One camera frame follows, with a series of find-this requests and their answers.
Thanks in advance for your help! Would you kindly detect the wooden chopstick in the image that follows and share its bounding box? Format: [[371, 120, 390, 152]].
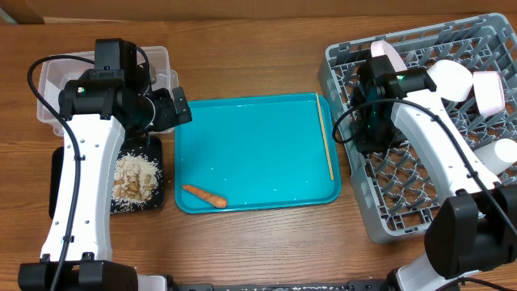
[[316, 93, 334, 180]]

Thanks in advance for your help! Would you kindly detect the large white plate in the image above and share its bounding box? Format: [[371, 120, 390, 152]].
[[370, 40, 407, 72]]

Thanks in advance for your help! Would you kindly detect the small white bowl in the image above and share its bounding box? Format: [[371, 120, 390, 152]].
[[427, 60, 473, 103]]

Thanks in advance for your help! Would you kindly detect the orange carrot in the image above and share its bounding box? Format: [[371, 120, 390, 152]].
[[182, 184, 228, 209]]

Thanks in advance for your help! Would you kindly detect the white bowl with rice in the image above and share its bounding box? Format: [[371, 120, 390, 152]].
[[473, 71, 505, 117]]

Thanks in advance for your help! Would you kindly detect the small white cup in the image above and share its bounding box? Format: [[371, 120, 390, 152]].
[[474, 138, 517, 175]]

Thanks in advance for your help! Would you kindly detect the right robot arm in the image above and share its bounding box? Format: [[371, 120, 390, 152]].
[[352, 55, 516, 290]]

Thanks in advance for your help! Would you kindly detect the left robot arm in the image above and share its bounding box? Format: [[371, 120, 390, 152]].
[[18, 39, 192, 290]]

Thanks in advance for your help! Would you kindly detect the grey dishwasher rack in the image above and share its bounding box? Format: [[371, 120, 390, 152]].
[[318, 13, 516, 244]]

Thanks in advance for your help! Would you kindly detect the clear plastic waste bin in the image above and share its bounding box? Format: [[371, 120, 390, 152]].
[[36, 46, 179, 137]]

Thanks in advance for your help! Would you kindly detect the black plastic tray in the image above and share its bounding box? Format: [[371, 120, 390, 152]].
[[48, 135, 166, 219]]

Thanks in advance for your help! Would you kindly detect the pile of rice and beans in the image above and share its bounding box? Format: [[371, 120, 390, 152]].
[[111, 153, 162, 211]]

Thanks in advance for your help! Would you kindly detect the teal serving tray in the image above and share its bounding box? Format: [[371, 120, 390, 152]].
[[174, 93, 342, 214]]

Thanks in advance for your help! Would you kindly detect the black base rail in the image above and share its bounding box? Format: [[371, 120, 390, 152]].
[[167, 279, 389, 291]]

